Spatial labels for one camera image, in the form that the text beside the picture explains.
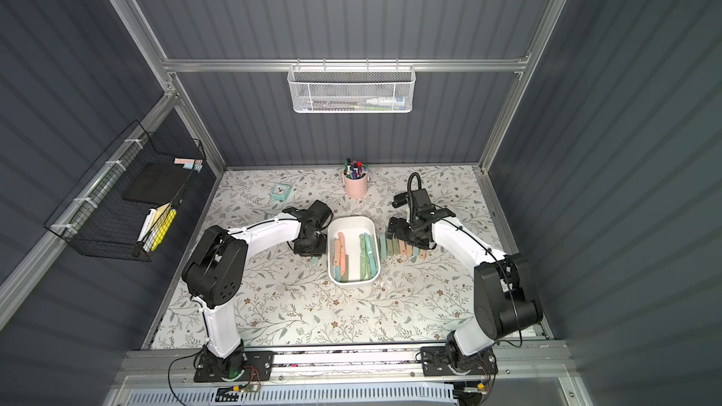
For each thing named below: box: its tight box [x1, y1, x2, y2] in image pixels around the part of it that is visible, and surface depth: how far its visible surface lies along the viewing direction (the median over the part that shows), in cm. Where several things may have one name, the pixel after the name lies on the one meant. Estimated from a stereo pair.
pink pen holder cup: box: [342, 170, 370, 199], surface depth 107 cm
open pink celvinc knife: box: [337, 231, 346, 278], surface depth 95 cm
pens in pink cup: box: [343, 157, 369, 180], surface depth 105 cm
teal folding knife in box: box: [364, 233, 377, 280], surface depth 95 cm
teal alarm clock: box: [269, 183, 292, 202], surface depth 112 cm
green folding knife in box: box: [359, 233, 368, 281], surface depth 95 cm
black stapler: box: [392, 191, 409, 209], surface depth 110 cm
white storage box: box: [327, 214, 381, 286], surface depth 95 cm
